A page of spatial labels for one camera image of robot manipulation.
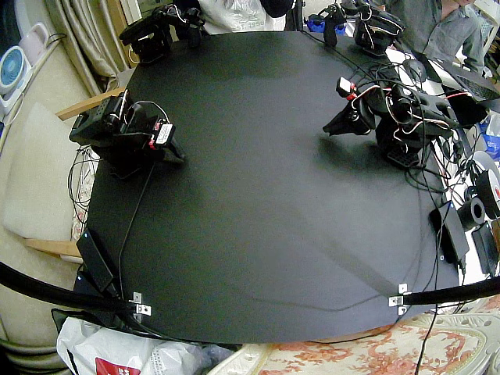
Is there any black computer mouse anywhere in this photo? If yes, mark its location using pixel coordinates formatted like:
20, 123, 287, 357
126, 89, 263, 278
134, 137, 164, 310
402, 59, 428, 82

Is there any blue plastic object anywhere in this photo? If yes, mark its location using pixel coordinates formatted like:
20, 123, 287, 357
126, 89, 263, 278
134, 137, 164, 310
307, 13, 327, 33

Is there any wooden chair with cushion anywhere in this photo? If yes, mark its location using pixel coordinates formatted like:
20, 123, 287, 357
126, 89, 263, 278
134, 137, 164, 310
0, 87, 127, 263

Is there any black laptop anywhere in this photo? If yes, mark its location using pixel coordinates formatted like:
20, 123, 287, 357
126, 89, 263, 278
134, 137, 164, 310
428, 58, 500, 128

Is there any beige curtain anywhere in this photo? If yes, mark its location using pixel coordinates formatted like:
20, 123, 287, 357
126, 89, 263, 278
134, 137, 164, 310
43, 0, 136, 99

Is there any person in grey shirt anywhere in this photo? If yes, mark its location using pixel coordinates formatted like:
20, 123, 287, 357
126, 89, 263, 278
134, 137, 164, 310
384, 0, 488, 76

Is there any black power adapter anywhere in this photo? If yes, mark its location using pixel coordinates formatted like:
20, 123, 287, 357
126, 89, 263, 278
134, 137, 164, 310
75, 227, 115, 292
429, 202, 470, 265

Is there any blue printed packet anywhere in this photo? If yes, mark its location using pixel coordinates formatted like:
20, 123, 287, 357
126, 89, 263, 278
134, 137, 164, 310
479, 115, 500, 160

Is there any person in white shirt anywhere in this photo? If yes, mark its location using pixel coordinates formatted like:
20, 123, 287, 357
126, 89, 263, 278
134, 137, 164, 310
198, 0, 289, 37

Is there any black tape roll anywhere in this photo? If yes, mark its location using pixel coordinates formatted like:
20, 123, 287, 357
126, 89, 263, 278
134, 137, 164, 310
457, 196, 488, 232

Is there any black filament spool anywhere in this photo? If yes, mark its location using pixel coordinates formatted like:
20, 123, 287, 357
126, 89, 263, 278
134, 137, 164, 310
473, 169, 500, 220

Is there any pale pink plastic appliance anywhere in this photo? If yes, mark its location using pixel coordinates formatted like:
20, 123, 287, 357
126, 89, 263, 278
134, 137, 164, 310
18, 22, 50, 66

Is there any white and blue fan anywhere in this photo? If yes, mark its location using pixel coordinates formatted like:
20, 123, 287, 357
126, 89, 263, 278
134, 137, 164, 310
0, 45, 33, 115

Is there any black curved boom tube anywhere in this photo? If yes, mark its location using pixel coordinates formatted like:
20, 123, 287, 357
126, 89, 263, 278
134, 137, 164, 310
403, 276, 500, 306
0, 260, 138, 314

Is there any small black power brick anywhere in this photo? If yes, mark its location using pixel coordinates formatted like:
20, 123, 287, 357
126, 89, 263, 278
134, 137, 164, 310
471, 225, 500, 275

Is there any white plastic bag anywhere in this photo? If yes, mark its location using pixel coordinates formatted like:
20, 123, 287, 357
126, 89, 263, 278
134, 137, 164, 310
55, 316, 235, 375

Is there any floral patterned cloth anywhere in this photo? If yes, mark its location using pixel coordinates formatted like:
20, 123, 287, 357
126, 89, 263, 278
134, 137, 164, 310
212, 311, 500, 375

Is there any white-labelled wrist camera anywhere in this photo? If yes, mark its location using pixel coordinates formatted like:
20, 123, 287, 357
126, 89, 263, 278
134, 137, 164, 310
149, 121, 176, 152

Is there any white-faced wrist camera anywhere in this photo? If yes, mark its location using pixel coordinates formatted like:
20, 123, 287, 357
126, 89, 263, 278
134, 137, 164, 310
336, 77, 359, 99

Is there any thin black cable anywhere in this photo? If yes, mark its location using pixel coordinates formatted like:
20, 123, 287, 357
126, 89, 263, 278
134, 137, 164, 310
116, 162, 156, 302

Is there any black cable across table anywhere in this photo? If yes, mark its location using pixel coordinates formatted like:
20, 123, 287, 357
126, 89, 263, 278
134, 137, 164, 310
299, 30, 395, 77

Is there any looped thin black wire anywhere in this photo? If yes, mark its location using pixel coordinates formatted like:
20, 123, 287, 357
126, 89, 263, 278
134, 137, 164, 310
67, 145, 101, 222

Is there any metal mounting bracket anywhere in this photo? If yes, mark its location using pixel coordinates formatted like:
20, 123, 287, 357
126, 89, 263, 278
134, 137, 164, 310
387, 284, 413, 316
131, 291, 153, 317

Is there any long black cable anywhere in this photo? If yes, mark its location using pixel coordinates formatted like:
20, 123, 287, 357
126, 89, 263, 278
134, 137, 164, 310
413, 171, 450, 375

